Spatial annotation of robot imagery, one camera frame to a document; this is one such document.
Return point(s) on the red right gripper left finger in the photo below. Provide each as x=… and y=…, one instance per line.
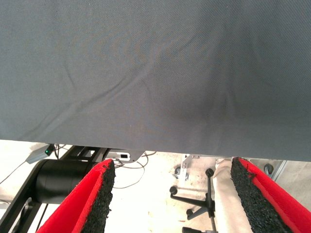
x=80, y=206

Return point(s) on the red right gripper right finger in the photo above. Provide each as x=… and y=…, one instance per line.
x=267, y=206

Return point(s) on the grey robot base cover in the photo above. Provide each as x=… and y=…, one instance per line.
x=136, y=155

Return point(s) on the black office chair base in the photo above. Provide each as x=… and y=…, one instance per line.
x=210, y=208

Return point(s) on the grey power box green light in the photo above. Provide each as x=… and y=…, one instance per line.
x=36, y=155

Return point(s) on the dark grey table cloth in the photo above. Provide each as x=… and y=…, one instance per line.
x=145, y=72

